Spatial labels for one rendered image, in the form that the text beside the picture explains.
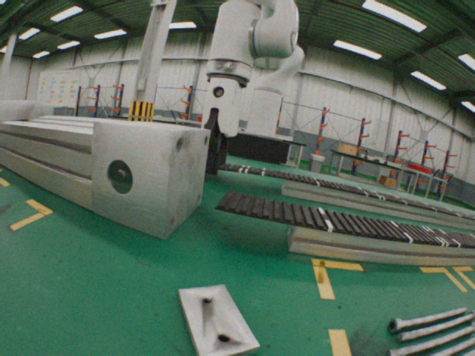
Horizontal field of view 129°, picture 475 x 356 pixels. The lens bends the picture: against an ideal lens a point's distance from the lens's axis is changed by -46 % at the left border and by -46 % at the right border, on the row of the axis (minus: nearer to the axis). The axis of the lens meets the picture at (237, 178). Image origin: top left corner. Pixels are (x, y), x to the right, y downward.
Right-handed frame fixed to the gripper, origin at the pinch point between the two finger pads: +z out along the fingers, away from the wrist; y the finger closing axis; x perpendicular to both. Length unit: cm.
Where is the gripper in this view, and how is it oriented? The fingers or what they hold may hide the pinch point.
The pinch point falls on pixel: (214, 162)
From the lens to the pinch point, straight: 40.2
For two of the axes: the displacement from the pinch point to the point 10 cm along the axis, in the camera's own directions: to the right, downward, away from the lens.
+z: -1.6, 9.6, 2.4
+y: 1.6, -2.1, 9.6
